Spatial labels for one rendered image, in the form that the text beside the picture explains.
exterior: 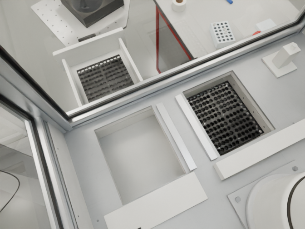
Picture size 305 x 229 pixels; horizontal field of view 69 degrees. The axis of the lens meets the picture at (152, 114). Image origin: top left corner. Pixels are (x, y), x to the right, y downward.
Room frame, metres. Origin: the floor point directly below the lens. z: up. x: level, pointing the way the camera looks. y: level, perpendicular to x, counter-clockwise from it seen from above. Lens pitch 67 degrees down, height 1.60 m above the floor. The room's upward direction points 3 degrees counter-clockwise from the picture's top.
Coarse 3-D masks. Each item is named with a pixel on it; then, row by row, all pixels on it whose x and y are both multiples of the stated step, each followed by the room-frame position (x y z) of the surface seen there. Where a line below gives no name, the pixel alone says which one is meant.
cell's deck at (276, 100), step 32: (256, 64) 0.45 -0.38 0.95; (160, 96) 0.34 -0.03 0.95; (256, 96) 0.32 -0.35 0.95; (288, 96) 0.32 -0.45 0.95; (96, 128) 0.24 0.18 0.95; (96, 160) 0.14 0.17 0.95; (288, 160) 0.11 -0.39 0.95; (96, 192) 0.05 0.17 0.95; (224, 192) 0.03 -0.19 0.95; (96, 224) -0.03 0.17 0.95; (160, 224) -0.04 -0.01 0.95; (192, 224) -0.04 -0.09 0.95; (224, 224) -0.05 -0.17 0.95
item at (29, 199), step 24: (0, 120) 0.16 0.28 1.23; (24, 120) 0.20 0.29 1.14; (0, 144) 0.11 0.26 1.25; (24, 144) 0.13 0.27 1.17; (0, 168) 0.07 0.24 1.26; (24, 168) 0.08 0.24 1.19; (0, 192) 0.03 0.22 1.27; (24, 192) 0.04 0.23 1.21; (48, 192) 0.04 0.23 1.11; (0, 216) 0.00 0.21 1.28; (24, 216) 0.00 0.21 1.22; (48, 216) 0.00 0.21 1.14
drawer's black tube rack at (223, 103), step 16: (208, 96) 0.36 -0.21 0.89; (224, 96) 0.35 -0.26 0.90; (208, 112) 0.31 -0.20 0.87; (224, 112) 0.31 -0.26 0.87; (240, 112) 0.29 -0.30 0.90; (208, 128) 0.24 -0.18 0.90; (224, 128) 0.24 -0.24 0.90; (240, 128) 0.24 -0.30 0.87; (256, 128) 0.23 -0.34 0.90; (224, 144) 0.18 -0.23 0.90; (240, 144) 0.18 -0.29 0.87
